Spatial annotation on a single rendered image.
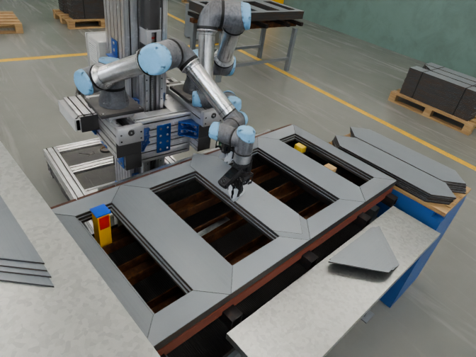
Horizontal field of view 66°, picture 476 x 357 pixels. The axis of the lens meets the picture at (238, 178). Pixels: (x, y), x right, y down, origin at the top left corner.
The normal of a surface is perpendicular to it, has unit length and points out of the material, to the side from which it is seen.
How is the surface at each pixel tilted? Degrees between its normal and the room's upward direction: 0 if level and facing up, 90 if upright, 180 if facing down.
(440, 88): 90
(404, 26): 90
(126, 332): 0
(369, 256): 0
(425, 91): 90
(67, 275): 0
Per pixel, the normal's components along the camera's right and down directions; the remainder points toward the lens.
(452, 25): -0.78, 0.27
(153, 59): -0.30, 0.46
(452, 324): 0.13, -0.81
